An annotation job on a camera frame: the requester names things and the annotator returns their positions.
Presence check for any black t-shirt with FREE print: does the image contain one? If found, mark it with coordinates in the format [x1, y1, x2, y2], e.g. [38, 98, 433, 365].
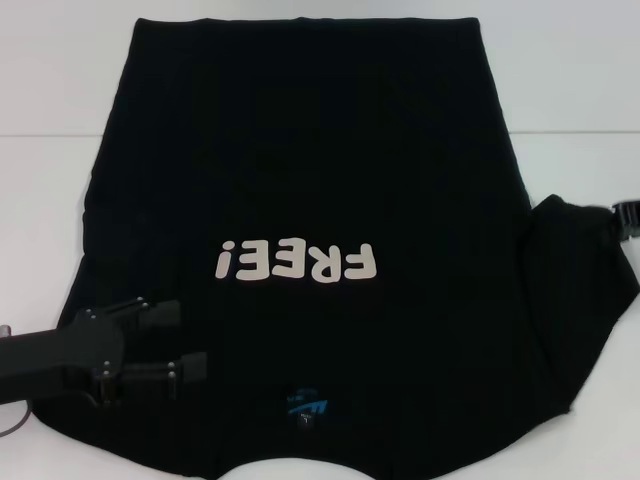
[32, 17, 640, 480]

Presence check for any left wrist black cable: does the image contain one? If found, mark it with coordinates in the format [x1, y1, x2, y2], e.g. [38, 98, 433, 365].
[0, 398, 35, 437]

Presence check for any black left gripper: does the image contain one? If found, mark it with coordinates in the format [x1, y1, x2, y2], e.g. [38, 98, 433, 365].
[0, 296, 209, 408]

